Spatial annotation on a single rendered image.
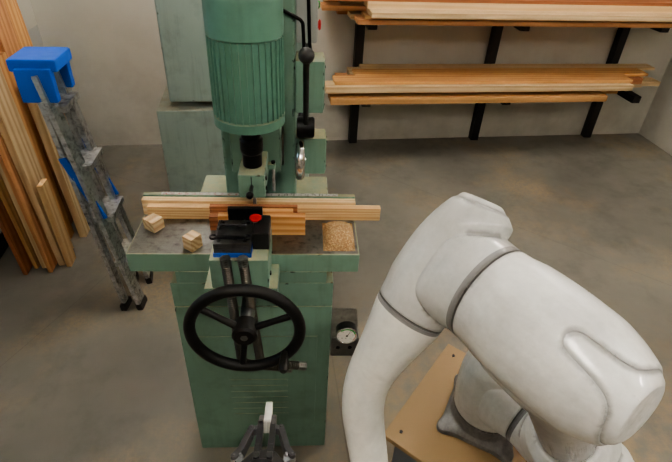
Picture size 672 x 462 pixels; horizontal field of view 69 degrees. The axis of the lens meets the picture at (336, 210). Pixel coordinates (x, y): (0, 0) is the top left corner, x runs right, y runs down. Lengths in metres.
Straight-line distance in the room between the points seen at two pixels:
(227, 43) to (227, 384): 1.05
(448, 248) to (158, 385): 1.74
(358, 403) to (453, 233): 0.28
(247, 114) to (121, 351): 1.45
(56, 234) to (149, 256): 1.45
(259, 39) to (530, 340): 0.82
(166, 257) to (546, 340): 1.01
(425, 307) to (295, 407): 1.19
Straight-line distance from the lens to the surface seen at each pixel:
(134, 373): 2.27
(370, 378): 0.70
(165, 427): 2.09
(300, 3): 1.45
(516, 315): 0.55
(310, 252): 1.29
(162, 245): 1.36
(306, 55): 1.07
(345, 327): 1.39
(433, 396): 1.38
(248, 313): 1.24
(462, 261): 0.59
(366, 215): 1.41
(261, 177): 1.29
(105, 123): 3.95
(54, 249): 2.84
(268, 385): 1.68
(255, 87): 1.15
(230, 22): 1.11
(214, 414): 1.83
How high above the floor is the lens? 1.72
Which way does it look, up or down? 34 degrees down
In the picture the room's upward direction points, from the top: 3 degrees clockwise
